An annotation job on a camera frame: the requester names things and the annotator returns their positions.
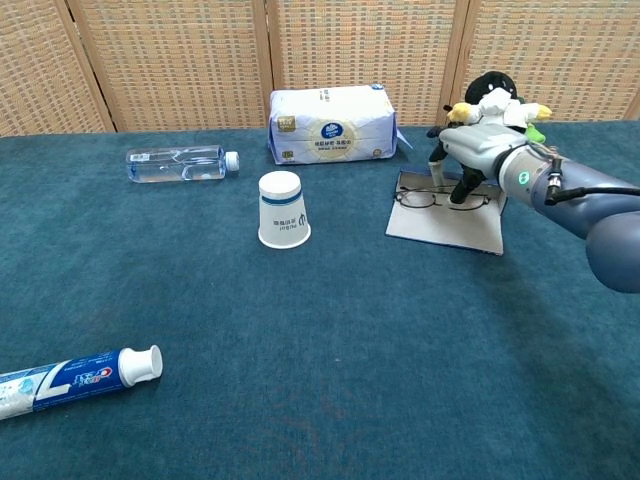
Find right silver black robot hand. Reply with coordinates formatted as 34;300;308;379
426;123;531;206

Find black eyeglasses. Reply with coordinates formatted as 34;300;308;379
393;185;492;211

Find blue white box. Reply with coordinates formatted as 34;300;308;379
384;169;509;257

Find white paper cup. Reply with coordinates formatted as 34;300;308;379
257;170;312;250

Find black white penguin plush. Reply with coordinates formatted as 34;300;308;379
442;71;554;137

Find white tissue pack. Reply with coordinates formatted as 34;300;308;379
267;83;415;166

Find blue carpet table cover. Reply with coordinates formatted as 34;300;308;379
0;119;640;480

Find clear plastic water bottle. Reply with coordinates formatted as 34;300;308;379
125;144;241;185

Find blue white toothpaste tube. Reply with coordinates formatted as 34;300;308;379
0;344;164;421

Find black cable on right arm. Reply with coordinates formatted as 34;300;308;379
543;144;640;207

